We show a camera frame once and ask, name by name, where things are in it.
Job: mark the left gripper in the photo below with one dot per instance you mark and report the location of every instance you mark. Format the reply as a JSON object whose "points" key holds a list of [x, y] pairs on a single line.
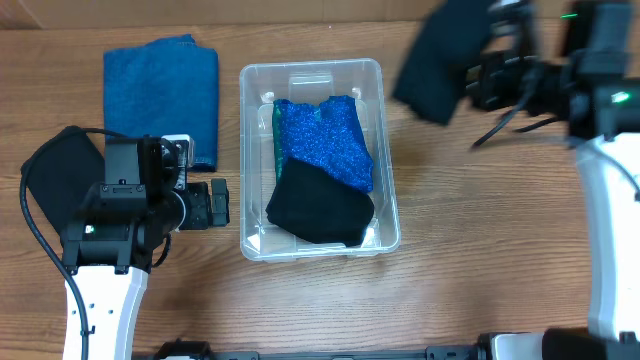
{"points": [[199, 195]]}

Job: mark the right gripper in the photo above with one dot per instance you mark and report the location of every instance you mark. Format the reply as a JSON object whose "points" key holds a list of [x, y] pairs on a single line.
{"points": [[493, 80]]}

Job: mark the black cloth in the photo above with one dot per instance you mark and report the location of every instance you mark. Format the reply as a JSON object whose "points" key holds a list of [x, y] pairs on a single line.
{"points": [[432, 79], [61, 177], [310, 204]]}

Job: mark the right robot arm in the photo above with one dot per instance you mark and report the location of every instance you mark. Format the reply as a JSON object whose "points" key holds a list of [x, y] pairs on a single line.
{"points": [[591, 93]]}

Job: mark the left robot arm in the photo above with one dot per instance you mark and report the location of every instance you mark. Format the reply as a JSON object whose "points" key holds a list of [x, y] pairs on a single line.
{"points": [[108, 245]]}

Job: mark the clear plastic container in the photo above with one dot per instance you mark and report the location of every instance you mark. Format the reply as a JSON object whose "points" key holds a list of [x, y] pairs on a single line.
{"points": [[310, 82]]}

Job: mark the folded blue denim cloth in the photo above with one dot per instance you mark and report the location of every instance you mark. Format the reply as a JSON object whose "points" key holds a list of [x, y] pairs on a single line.
{"points": [[169, 86]]}

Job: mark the blue sequin garment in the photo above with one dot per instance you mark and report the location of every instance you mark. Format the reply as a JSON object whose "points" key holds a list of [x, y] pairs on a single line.
{"points": [[328, 136]]}

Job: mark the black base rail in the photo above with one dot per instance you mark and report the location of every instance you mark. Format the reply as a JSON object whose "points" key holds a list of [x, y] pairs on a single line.
{"points": [[200, 350]]}

